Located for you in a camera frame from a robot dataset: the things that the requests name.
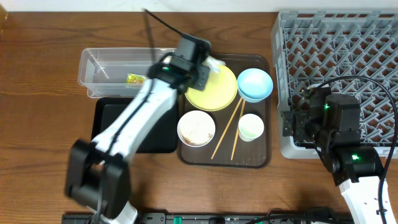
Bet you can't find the white tissue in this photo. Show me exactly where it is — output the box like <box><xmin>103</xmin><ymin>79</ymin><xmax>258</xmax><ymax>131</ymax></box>
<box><xmin>202</xmin><ymin>56</ymin><xmax>226</xmax><ymax>73</ymax></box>

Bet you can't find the pale green cup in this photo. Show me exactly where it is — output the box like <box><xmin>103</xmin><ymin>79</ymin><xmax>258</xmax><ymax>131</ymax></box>
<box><xmin>238</xmin><ymin>114</ymin><xmax>264</xmax><ymax>142</ymax></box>

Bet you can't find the white bowl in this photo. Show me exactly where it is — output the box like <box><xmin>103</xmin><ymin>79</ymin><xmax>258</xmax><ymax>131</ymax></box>
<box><xmin>177</xmin><ymin>110</ymin><xmax>216</xmax><ymax>147</ymax></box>

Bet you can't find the light blue bowl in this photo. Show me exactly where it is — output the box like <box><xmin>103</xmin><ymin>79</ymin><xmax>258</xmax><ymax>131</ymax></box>
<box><xmin>237</xmin><ymin>68</ymin><xmax>274</xmax><ymax>103</ymax></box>

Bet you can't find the green snack wrapper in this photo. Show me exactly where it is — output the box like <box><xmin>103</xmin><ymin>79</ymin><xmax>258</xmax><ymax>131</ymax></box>
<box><xmin>126</xmin><ymin>73</ymin><xmax>147</xmax><ymax>84</ymax></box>

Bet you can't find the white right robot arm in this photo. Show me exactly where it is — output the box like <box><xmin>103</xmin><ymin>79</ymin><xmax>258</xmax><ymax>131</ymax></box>
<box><xmin>281</xmin><ymin>93</ymin><xmax>396</xmax><ymax>223</ymax></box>

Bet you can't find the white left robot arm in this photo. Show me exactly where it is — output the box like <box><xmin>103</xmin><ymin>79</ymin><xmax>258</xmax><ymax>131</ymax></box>
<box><xmin>65</xmin><ymin>61</ymin><xmax>220</xmax><ymax>223</ymax></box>

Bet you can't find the black food waste tray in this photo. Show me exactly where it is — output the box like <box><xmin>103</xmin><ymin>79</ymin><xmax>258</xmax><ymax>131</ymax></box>
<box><xmin>91</xmin><ymin>98</ymin><xmax>179</xmax><ymax>154</ymax></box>

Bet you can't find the clear plastic waste bin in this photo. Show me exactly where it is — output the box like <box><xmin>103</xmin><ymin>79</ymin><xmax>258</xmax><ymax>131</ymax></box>
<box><xmin>78</xmin><ymin>47</ymin><xmax>174</xmax><ymax>98</ymax></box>

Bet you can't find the grey dishwasher rack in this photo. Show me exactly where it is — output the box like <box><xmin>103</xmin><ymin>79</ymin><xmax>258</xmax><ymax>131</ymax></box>
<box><xmin>271</xmin><ymin>11</ymin><xmax>397</xmax><ymax>157</ymax></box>

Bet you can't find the yellow plate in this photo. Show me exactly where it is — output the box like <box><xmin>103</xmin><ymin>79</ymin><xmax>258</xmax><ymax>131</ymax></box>
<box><xmin>185</xmin><ymin>65</ymin><xmax>238</xmax><ymax>111</ymax></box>

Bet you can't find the left wooden chopstick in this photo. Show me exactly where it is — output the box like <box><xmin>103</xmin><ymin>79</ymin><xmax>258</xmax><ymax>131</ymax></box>
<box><xmin>211</xmin><ymin>98</ymin><xmax>243</xmax><ymax>159</ymax></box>

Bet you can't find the brown serving tray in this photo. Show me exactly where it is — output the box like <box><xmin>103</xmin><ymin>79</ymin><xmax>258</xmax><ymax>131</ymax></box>
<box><xmin>177</xmin><ymin>52</ymin><xmax>272</xmax><ymax>169</ymax></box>

